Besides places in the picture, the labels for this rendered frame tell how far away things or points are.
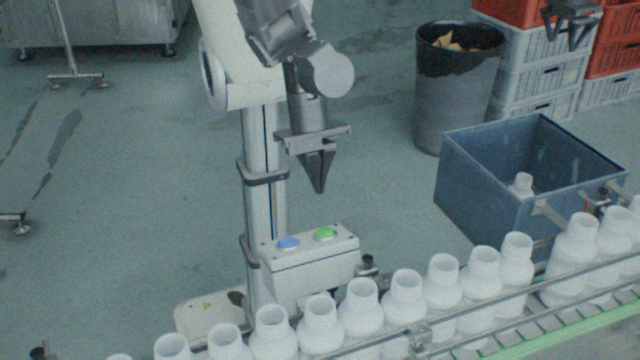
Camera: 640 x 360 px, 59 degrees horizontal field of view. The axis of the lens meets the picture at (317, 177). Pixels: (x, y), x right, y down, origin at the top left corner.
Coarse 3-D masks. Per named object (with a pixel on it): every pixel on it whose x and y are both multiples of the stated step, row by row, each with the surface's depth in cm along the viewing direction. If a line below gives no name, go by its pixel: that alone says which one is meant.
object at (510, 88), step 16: (544, 64) 304; (560, 64) 312; (576, 64) 319; (496, 80) 309; (512, 80) 299; (528, 80) 305; (544, 80) 312; (560, 80) 319; (576, 80) 326; (496, 96) 312; (512, 96) 305; (528, 96) 313; (544, 96) 319
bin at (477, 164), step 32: (480, 128) 148; (512, 128) 152; (544, 128) 153; (448, 160) 144; (480, 160) 154; (512, 160) 160; (544, 160) 155; (576, 160) 144; (608, 160) 135; (448, 192) 148; (480, 192) 134; (512, 192) 123; (544, 192) 158; (576, 192) 127; (480, 224) 137; (512, 224) 125; (544, 224) 129; (544, 256) 136
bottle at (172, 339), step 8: (168, 336) 65; (176, 336) 65; (160, 344) 64; (168, 344) 65; (176, 344) 66; (184, 344) 65; (160, 352) 65; (168, 352) 66; (176, 352) 67; (184, 352) 63
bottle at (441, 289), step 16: (432, 256) 75; (448, 256) 75; (432, 272) 74; (448, 272) 73; (432, 288) 75; (448, 288) 75; (432, 304) 75; (448, 304) 75; (432, 336) 78; (448, 336) 79; (448, 352) 82
